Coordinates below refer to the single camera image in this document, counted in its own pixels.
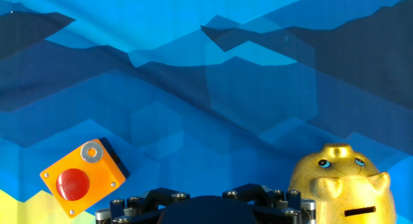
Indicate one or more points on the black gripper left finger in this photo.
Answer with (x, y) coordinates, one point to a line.
(145, 203)

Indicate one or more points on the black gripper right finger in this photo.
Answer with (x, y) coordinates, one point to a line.
(277, 204)

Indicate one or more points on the golden piggy bank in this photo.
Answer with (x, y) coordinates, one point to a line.
(338, 191)

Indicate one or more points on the silver washer coin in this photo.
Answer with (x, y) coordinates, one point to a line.
(84, 152)

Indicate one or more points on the blue mountain print cloth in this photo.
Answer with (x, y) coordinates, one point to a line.
(206, 88)

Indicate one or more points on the orange box red button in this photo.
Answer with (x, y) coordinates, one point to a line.
(106, 182)

